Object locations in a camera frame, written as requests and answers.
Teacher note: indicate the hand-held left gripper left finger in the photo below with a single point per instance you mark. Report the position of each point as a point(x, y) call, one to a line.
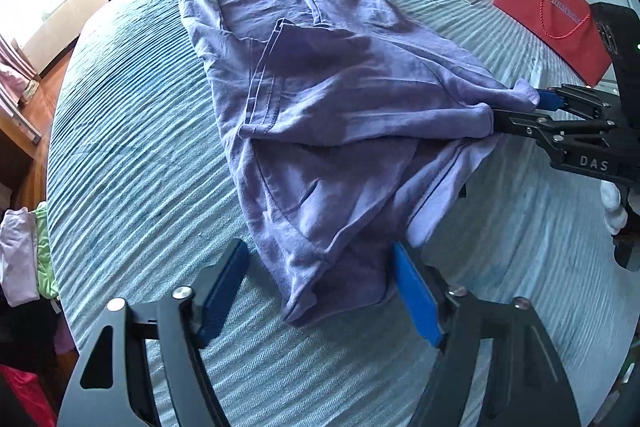
point(220, 293)

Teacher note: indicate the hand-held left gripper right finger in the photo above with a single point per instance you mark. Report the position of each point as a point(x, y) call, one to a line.
point(415, 297)

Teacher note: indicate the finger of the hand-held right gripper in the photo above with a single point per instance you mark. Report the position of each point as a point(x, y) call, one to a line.
point(520, 125)
point(547, 100)

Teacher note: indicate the purple garment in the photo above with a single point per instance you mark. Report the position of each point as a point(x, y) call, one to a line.
point(325, 107)

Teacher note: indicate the person's right hand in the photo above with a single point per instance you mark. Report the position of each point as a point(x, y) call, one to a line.
point(612, 207)

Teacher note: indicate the red paper bag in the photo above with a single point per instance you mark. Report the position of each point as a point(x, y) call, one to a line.
point(530, 7)

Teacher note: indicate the blue striped bed sheet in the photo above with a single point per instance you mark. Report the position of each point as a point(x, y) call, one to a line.
point(150, 132)

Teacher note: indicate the green garment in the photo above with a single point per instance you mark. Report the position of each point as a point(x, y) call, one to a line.
point(46, 257)

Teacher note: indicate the light pink garment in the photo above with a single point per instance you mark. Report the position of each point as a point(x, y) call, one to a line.
point(17, 257)

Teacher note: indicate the red cloth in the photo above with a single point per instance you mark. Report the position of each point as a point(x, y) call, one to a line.
point(22, 399)

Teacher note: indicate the pink cloth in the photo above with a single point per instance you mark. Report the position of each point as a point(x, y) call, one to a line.
point(12, 74)

